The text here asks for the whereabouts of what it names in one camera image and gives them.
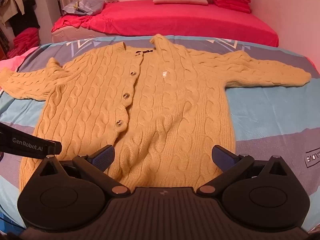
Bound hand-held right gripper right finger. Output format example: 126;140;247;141
196;145;294;197

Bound crumpled blue grey cloth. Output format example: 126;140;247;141
62;0;105;16

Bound hanging clothes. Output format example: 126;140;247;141
0;0;40;38

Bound blue grey patterned bedsheet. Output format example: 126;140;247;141
0;35;320;232

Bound pile of red clothes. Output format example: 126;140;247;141
7;27;40;57

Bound red bed sheet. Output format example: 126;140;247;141
52;0;279;47

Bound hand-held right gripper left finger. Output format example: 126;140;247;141
34;144;131;197

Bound yellow cable-knit cardigan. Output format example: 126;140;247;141
0;34;312;196

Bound pink cloth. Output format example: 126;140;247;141
0;46;39;68

